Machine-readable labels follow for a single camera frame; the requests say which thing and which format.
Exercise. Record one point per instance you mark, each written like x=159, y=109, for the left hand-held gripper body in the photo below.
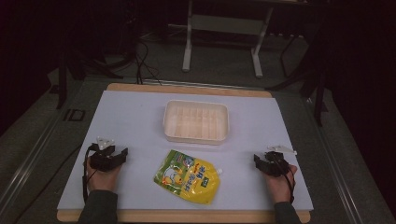
x=101, y=158

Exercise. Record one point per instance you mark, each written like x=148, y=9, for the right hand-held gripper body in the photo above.
x=275, y=163

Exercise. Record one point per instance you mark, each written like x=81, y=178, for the person's left hand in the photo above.
x=102, y=179

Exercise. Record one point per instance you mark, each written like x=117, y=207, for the person's right hand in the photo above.
x=281, y=186

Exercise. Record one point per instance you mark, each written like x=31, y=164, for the white table sheet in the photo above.
x=134, y=124

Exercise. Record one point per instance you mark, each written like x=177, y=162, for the yellow green refill pouch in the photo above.
x=186, y=179

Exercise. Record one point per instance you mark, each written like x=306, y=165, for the white plastic basket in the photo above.
x=196, y=122

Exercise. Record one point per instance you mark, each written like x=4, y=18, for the black metal stand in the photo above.
x=62, y=84
x=317, y=87

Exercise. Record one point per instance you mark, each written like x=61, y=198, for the black floor bracket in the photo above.
x=74, y=114

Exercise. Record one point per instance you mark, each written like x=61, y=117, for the grey metal floor rail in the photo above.
x=334, y=168
x=28, y=168

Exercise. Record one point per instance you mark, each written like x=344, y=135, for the white metal stand frame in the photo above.
x=224, y=25

